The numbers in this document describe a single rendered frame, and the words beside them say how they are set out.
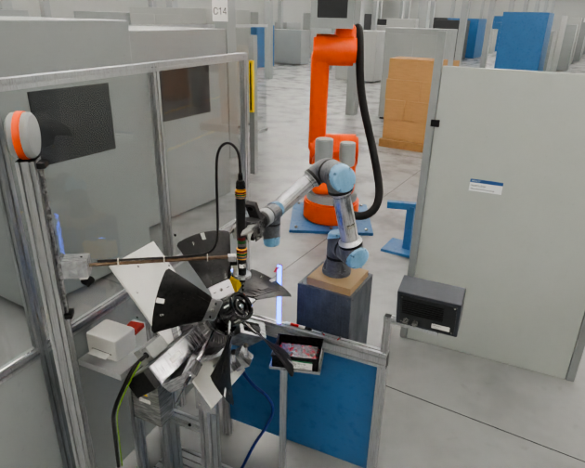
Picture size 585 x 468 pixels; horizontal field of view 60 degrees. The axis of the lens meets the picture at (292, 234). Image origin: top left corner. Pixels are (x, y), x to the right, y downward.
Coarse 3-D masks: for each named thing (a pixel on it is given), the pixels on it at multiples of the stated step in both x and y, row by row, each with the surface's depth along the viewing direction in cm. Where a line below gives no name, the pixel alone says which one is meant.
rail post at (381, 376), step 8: (376, 376) 236; (384, 376) 235; (376, 384) 238; (384, 384) 239; (376, 392) 240; (376, 400) 241; (376, 408) 244; (376, 416) 246; (376, 424) 247; (376, 432) 248; (376, 440) 250; (376, 448) 252; (368, 456) 256; (376, 456) 257; (368, 464) 258
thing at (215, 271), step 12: (204, 240) 209; (228, 240) 212; (192, 252) 206; (204, 252) 207; (216, 252) 208; (228, 252) 209; (192, 264) 205; (204, 264) 205; (216, 264) 205; (228, 264) 206; (204, 276) 204; (216, 276) 204; (228, 276) 204
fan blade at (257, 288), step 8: (256, 272) 231; (248, 280) 224; (256, 280) 225; (264, 280) 227; (240, 288) 218; (248, 288) 218; (256, 288) 219; (264, 288) 220; (272, 288) 223; (280, 288) 226; (248, 296) 211; (256, 296) 212; (264, 296) 213; (272, 296) 216; (280, 296) 220
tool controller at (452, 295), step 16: (400, 288) 211; (416, 288) 210; (432, 288) 209; (448, 288) 208; (464, 288) 208; (400, 304) 213; (416, 304) 209; (432, 304) 206; (448, 304) 202; (400, 320) 219; (416, 320) 215; (432, 320) 211; (448, 320) 207
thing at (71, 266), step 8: (64, 256) 189; (72, 256) 189; (80, 256) 189; (88, 256) 190; (64, 264) 186; (72, 264) 186; (80, 264) 187; (88, 264) 190; (64, 272) 187; (72, 272) 188; (80, 272) 188; (88, 272) 189
